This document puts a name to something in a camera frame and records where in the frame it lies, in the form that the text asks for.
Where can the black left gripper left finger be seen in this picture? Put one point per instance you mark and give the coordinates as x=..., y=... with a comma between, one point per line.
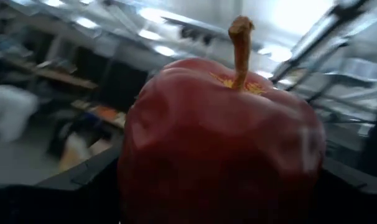
x=89, y=174

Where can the red apple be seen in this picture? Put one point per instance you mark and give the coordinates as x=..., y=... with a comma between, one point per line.
x=222, y=140

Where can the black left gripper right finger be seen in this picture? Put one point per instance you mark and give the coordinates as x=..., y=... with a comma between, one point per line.
x=350, y=180

